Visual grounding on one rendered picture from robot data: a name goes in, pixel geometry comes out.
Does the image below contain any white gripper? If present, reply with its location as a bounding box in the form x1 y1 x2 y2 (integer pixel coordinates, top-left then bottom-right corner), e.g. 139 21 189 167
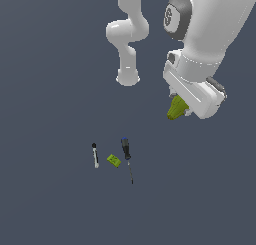
162 59 228 120

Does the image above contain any olive green ridged object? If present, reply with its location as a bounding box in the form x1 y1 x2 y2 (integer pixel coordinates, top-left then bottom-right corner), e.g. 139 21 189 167
166 94 190 121

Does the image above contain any black screwdriver with blue cap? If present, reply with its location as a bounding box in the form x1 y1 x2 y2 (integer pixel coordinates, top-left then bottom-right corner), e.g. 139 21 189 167
120 136 135 185

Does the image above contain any small green flat block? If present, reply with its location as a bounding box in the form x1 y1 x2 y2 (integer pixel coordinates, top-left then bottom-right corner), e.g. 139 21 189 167
106 153 122 169

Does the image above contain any white marker with black cap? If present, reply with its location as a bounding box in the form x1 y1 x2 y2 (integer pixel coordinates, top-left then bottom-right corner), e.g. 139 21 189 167
91 142 100 169

